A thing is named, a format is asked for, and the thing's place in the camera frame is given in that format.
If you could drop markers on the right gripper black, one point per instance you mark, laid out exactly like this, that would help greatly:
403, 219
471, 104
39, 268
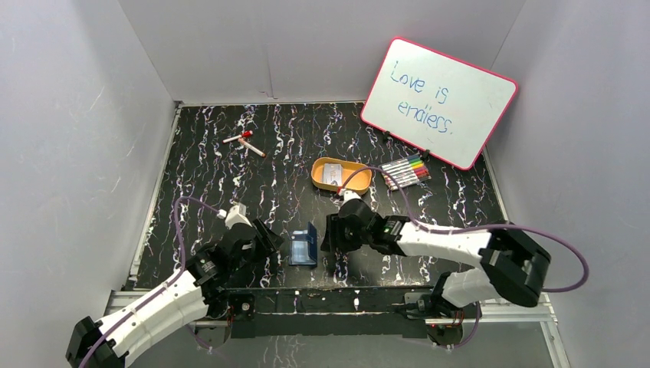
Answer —
333, 226

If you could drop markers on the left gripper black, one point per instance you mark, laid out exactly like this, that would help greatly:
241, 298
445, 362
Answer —
262, 236

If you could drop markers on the blue leather card holder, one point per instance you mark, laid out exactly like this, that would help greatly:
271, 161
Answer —
304, 247

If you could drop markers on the orange oval tray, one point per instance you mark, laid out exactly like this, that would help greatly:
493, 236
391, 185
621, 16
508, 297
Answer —
359, 183

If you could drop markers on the silver credit card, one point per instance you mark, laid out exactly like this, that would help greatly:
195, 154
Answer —
332, 174

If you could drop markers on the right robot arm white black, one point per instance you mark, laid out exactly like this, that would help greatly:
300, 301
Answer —
503, 261

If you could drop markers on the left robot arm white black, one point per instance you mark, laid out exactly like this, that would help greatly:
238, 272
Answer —
197, 291

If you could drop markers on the white marker red tip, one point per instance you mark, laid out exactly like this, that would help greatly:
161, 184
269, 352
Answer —
250, 147

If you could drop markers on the pack of coloured markers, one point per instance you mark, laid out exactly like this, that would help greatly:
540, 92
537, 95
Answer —
405, 172

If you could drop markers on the red capped marker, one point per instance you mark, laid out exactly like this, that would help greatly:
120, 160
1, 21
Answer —
243, 135

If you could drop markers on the pink framed whiteboard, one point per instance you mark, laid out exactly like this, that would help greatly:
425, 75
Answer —
437, 103

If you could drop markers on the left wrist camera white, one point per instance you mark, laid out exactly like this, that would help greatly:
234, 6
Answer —
237, 214

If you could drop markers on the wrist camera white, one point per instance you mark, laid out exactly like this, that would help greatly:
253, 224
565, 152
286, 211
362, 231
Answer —
347, 194
237, 214

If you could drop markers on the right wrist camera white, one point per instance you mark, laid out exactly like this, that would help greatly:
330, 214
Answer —
347, 194

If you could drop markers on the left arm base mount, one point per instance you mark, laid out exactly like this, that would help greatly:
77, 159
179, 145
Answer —
232, 312

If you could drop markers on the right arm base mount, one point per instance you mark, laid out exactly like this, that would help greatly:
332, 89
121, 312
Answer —
455, 326

